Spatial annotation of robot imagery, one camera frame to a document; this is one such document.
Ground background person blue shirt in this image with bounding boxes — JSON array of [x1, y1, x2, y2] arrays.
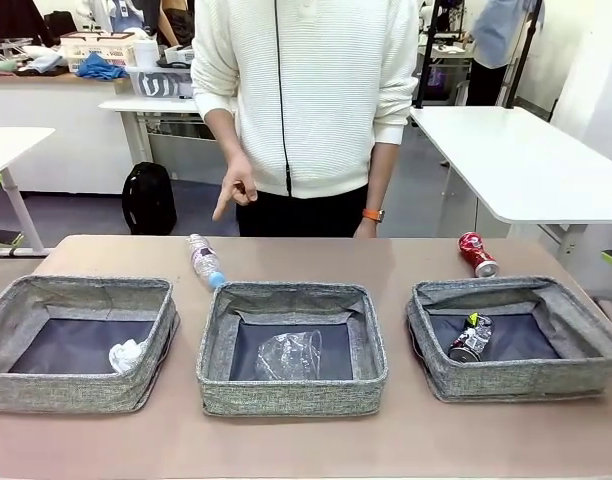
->
[[465, 0, 527, 107]]

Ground blue crumpled cloth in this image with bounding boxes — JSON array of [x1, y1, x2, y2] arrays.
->
[[75, 52, 130, 81]]

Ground clear patterned storage bin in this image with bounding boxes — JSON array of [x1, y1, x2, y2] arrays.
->
[[125, 64, 193, 99]]

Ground background work table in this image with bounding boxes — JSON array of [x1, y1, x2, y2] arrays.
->
[[403, 29, 475, 106]]

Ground large white table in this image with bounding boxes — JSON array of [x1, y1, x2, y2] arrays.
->
[[407, 104, 612, 251]]

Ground black trousers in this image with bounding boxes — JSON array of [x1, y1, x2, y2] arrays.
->
[[235, 183, 370, 238]]

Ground black crushed drink can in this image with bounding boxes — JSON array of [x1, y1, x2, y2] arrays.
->
[[448, 312, 496, 363]]

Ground grey fabric basket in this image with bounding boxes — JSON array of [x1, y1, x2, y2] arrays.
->
[[405, 276, 612, 404], [0, 274, 180, 414], [196, 281, 389, 417]]

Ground cream plastic crate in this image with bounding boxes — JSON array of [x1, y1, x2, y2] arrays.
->
[[60, 30, 137, 74]]

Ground white cylindrical container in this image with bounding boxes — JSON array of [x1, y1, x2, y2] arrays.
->
[[133, 38, 160, 69]]

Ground black stand pole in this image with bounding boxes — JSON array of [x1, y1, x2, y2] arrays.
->
[[414, 0, 443, 110], [503, 0, 546, 110]]

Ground wood-topped white desk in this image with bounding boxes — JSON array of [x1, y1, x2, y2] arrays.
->
[[0, 69, 135, 194]]

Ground person's right hand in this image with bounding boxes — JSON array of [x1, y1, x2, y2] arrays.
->
[[211, 149, 260, 222]]

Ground background person dark top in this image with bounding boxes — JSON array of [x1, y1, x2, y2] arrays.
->
[[155, 0, 195, 49]]

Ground metal wire rack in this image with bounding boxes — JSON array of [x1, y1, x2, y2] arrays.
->
[[0, 38, 37, 64]]

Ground person's left hand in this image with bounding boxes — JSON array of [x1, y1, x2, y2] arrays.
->
[[353, 218, 381, 239]]

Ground pale folded cloth pile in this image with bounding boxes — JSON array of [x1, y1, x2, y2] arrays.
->
[[23, 47, 70, 74]]

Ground person's right forearm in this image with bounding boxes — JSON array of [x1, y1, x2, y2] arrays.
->
[[204, 107, 247, 161]]

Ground red crushed drink can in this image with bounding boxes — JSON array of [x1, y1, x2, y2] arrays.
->
[[459, 232, 500, 279]]

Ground black white small device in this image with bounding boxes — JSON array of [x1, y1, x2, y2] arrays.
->
[[158, 43, 195, 69]]

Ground clear plastic cup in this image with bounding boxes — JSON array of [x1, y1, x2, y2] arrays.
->
[[255, 329, 324, 382]]

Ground thin black cord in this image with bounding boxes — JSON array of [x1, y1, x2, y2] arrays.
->
[[274, 0, 293, 196]]

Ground white knit sweater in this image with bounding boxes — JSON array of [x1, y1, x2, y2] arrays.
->
[[190, 0, 420, 200]]

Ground white paper ball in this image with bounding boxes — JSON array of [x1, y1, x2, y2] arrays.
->
[[109, 338, 147, 374]]

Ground blue-capped plastic water bottle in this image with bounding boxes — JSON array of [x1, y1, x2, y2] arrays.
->
[[186, 233, 227, 291]]

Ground black backpack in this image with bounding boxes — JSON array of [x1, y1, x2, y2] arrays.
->
[[122, 161, 178, 236]]

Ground small white height-adjustable table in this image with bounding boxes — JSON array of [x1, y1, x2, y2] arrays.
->
[[0, 127, 57, 259]]

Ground white background desk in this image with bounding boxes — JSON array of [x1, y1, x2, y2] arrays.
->
[[98, 95, 207, 166]]

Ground person's left forearm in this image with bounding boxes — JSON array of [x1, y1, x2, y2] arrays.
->
[[368, 142, 400, 212]]

